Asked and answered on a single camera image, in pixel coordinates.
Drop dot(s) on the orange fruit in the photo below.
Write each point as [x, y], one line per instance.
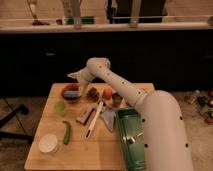
[107, 93]

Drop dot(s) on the metal faucet piece in tray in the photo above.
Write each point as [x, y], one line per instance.
[132, 139]

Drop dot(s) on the orange-red bowl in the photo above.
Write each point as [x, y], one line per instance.
[72, 87]

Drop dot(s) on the green tray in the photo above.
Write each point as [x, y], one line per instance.
[129, 125]

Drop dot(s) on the grey folded cloth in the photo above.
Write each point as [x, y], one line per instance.
[108, 117]

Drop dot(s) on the small metal cup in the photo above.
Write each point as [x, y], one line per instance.
[117, 99]

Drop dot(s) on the brown pinecone object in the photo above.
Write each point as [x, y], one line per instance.
[92, 94]

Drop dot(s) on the black chair base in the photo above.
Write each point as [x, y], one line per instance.
[11, 126]

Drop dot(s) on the green pepper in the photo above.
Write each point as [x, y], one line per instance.
[67, 134]

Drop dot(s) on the white round container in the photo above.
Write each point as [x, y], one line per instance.
[48, 144]

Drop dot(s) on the blue-grey sponge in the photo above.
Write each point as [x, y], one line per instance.
[71, 94]

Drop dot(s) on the brown wooden block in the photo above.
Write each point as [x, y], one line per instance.
[85, 115]

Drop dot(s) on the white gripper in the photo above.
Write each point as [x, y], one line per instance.
[83, 77]

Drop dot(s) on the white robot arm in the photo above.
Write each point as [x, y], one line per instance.
[165, 139]

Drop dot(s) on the wooden cutting board table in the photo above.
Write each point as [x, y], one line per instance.
[102, 151]

